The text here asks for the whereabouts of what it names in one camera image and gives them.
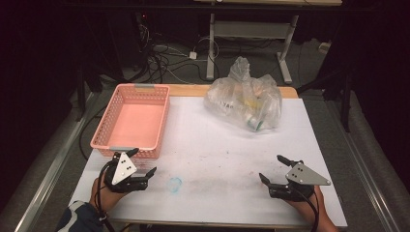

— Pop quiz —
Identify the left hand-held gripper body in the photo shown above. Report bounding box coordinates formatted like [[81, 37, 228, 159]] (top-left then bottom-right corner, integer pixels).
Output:
[[104, 152, 150, 194]]

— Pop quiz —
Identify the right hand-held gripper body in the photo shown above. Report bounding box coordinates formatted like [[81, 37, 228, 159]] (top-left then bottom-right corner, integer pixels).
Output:
[[268, 161, 333, 203]]

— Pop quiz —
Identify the pink plastic basket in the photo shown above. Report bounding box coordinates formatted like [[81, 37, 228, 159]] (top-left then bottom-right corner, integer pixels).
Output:
[[90, 82, 172, 160]]

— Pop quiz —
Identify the clear smiley plastic bag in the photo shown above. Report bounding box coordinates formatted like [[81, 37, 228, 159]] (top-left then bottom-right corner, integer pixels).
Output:
[[203, 56, 284, 133]]

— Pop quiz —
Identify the person's left hand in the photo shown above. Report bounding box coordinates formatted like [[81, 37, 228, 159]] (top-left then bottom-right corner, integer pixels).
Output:
[[89, 176, 132, 214]]

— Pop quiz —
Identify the person's right hand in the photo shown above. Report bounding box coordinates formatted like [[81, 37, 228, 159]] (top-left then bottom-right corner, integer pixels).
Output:
[[284, 185, 339, 226]]

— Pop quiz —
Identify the white table board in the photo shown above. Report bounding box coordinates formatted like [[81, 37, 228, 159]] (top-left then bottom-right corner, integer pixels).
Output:
[[69, 96, 348, 228]]

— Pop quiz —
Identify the black metal stand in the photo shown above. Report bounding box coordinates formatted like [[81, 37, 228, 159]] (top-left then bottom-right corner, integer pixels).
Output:
[[74, 64, 104, 123], [296, 67, 353, 133]]

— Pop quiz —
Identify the small beige box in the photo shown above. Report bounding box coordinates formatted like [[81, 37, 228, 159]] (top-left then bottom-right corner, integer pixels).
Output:
[[318, 42, 333, 55]]

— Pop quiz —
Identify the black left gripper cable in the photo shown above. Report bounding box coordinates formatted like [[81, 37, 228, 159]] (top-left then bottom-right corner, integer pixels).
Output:
[[95, 159, 117, 232]]

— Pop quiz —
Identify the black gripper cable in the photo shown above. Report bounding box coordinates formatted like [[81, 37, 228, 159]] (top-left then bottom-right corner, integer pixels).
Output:
[[95, 159, 117, 232], [289, 185, 321, 232]]

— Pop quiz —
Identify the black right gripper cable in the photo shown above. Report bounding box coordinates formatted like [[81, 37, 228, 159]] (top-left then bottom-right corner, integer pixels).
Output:
[[289, 185, 321, 232]]

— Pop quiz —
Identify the long black floor cable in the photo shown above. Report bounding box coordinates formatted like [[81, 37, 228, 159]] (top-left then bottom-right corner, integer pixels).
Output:
[[78, 104, 109, 161]]

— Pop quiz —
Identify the metal floor rail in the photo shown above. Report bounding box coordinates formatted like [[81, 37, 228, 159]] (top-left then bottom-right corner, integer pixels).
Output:
[[333, 93, 403, 232], [14, 92, 98, 232]]

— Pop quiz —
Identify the tangle of black floor cables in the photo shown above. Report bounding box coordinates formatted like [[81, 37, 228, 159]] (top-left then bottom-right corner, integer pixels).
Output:
[[136, 22, 221, 85]]

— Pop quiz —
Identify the white metal desk frame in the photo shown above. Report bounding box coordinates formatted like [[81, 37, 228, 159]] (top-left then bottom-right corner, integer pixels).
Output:
[[192, 0, 343, 85]]

